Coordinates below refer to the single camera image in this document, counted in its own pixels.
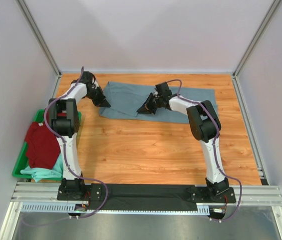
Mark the aluminium frame post right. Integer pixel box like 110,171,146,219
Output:
232,0,282,79

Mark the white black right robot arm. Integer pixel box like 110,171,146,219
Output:
137,93,229,202

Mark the aluminium frame post left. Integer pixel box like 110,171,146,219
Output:
15,0,62,77

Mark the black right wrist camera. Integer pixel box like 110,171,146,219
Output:
155,82,172,98

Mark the aluminium back rail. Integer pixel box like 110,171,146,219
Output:
60,70,234,75

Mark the aluminium frame post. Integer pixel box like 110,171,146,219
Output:
15,0,62,77
232,0,282,79

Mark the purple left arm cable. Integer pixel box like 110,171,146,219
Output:
20,66,110,227

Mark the red t shirt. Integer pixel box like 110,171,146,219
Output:
25,109,60,170

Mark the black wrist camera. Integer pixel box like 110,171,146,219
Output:
155,82,172,98
80,71,98,85

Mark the black base mat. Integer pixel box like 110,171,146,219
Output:
57,183,236,211

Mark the mint green t shirt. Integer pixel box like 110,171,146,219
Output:
20,154,63,183

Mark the blue grey t shirt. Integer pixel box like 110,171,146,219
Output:
99,81,218,124

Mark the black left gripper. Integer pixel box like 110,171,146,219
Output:
84,86,110,108

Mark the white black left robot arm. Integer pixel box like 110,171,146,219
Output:
44,77,110,201

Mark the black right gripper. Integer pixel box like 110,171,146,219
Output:
136,93,163,115

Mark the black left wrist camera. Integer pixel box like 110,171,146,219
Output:
80,71,98,85

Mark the white slotted cable duct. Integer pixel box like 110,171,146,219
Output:
21,202,210,216

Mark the aluminium frame rail front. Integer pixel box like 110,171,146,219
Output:
11,181,282,207

